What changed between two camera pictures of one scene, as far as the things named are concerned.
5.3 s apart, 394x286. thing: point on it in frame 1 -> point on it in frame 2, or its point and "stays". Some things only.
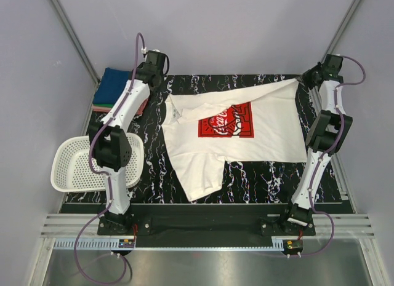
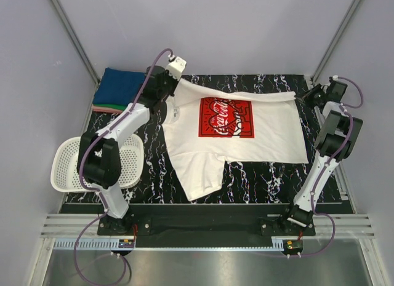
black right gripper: (306, 79) -> (312, 95)
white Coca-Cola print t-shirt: (204, 129) stays
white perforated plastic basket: (70, 170) stays
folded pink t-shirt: (100, 108) stays
